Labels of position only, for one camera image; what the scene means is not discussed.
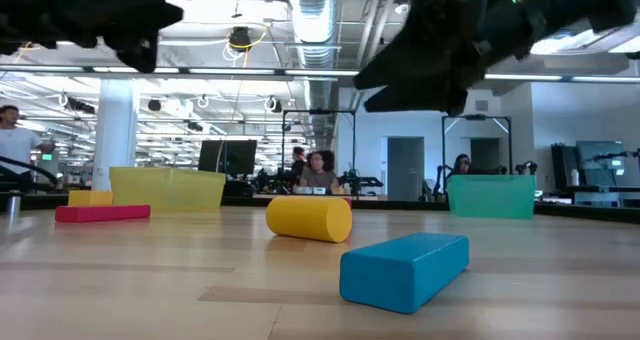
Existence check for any long red block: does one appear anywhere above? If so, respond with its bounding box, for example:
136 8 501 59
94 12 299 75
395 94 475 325
54 204 152 224

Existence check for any silver ceiling duct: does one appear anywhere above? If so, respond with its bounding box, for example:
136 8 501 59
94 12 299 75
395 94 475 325
284 0 342 161

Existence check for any yellow cylinder block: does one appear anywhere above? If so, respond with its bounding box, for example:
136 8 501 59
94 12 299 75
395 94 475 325
265 195 354 244

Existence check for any black metal rig frame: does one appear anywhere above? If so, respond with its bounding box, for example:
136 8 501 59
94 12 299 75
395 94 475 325
441 113 513 181

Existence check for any black curved bar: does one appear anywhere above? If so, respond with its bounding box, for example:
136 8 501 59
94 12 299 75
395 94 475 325
0 154 60 192

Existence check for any green translucent plastic bin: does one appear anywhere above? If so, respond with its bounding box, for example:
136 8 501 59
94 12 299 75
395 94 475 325
447 174 537 220

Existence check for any small yellow cube block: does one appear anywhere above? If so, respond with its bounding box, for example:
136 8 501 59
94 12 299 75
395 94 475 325
67 189 114 208

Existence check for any person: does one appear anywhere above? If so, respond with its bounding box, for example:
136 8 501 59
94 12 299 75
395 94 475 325
0 104 57 181
291 146 307 177
446 153 474 179
298 149 342 195

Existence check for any white column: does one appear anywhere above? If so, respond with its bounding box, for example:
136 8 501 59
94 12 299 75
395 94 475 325
92 77 140 191

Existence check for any black monitor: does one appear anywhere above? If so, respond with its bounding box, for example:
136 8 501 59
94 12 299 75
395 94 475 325
198 139 258 179

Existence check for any yellow translucent plastic bin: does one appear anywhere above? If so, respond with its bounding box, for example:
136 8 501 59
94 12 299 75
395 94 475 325
109 166 227 213

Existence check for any grey door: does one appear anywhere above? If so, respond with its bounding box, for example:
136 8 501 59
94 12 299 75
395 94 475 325
387 136 425 202
469 137 501 171

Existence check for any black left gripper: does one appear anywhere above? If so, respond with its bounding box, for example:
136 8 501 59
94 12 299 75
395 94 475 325
29 0 184 74

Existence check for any blue rectangular block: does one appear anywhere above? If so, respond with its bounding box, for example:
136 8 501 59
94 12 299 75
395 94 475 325
339 232 471 316

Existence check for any black aluminium table frame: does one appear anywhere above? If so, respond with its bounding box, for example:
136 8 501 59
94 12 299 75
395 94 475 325
0 192 640 225

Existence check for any black overhead camera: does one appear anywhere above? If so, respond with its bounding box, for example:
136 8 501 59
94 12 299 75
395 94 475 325
228 26 253 53

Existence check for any dark computer monitor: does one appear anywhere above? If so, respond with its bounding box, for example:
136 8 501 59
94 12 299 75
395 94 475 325
574 139 626 186

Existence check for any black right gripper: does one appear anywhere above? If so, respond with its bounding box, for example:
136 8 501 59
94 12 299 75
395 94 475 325
352 0 556 117

